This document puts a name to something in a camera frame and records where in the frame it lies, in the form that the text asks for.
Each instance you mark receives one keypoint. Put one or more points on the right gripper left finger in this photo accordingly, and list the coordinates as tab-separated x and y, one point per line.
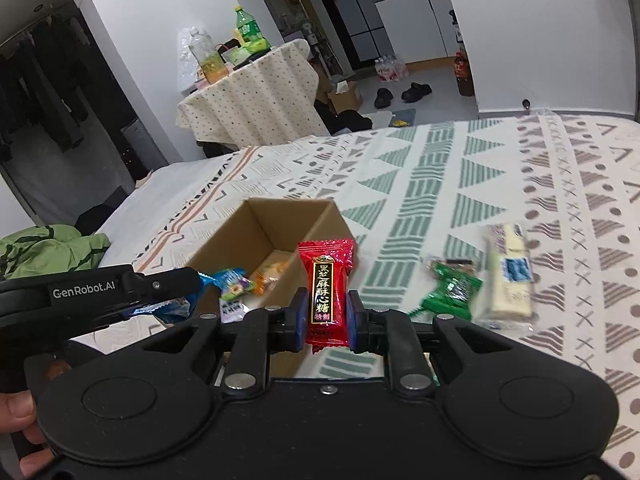
288	326

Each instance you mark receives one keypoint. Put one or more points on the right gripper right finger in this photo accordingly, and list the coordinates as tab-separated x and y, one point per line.
366	328

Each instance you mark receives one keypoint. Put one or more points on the orange biscuit packet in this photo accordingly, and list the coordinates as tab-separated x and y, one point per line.
266	276

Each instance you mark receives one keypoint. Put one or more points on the blue plum candy packet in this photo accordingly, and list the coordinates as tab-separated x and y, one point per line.
232	283

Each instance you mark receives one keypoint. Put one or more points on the red sesame candy packet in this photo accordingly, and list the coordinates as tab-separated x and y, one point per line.
328	264

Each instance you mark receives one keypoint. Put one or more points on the blue triangular snack packet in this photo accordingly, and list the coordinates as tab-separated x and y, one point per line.
169	312

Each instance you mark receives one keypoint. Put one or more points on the person left hand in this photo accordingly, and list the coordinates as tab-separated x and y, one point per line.
24	450

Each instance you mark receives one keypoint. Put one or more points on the black sesame cake packet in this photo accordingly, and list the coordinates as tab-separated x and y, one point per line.
232	311

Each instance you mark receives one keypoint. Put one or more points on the green jacket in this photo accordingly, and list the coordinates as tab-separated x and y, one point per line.
43	250

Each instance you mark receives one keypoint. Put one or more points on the dark green candy packet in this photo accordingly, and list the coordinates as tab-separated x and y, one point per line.
457	286

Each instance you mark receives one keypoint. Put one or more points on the patterned bed sheet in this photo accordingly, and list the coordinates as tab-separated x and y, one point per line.
412	194

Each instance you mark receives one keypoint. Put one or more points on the white blue cake bar packet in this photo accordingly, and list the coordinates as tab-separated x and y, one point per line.
507	302

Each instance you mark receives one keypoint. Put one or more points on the dotted tablecloth round table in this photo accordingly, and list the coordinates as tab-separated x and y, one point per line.
267	102

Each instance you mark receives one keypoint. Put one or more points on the small cardboard box on floor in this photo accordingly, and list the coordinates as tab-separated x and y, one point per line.
346	96

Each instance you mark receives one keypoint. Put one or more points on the black shoe left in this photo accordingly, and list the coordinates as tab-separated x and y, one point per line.
383	98

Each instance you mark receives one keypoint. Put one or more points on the black shoe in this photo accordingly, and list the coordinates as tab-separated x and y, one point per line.
383	98
416	92

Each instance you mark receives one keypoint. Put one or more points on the black shoe right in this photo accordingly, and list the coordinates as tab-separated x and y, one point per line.
416	92

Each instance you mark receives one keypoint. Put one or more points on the pack of water bottles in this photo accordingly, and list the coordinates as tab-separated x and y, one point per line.
390	68

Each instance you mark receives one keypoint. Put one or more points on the red fire extinguisher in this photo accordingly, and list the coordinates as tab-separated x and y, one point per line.
462	67

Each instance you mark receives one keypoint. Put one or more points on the green soda bottle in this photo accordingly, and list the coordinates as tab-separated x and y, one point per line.
253	39

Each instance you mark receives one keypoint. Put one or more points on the clear oil bottle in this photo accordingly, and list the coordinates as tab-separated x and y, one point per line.
206	53

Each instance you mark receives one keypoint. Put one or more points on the white cabinet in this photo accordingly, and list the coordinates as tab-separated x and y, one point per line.
419	30

